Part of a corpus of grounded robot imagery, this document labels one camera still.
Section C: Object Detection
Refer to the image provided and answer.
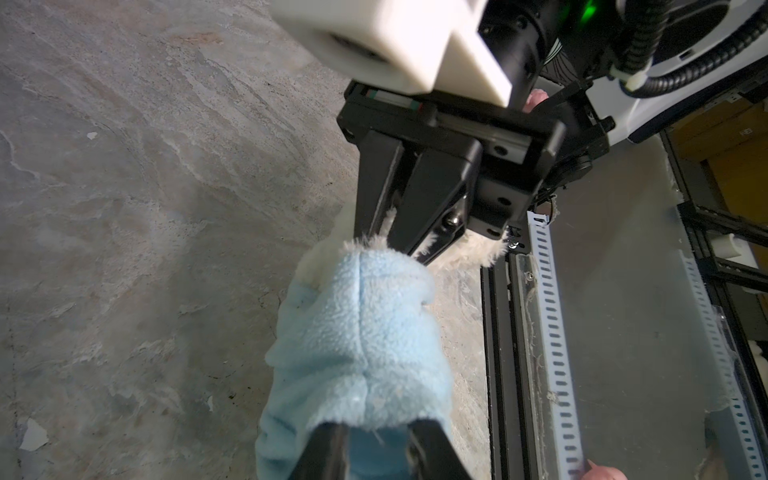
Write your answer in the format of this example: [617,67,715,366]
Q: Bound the white slotted cable duct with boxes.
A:
[528,212,584,479]

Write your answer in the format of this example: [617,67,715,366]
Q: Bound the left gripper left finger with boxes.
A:
[288,422,350,480]

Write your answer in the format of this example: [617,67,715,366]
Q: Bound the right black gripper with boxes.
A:
[338,1,622,264]

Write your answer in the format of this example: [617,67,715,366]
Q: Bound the white teddy bear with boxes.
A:
[294,199,508,291]

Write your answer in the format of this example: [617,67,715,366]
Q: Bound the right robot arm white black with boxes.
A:
[338,1,767,264]

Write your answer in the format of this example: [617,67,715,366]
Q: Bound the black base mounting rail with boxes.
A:
[480,254,539,480]

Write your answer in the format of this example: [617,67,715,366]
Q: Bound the small pink toy piece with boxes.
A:
[581,460,627,480]

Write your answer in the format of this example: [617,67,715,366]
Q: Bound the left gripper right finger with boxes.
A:
[407,419,471,480]

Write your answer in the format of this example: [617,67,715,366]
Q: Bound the light blue teddy hoodie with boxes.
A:
[255,245,453,479]

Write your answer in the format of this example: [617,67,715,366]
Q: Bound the pink plush toy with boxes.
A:
[523,88,549,113]

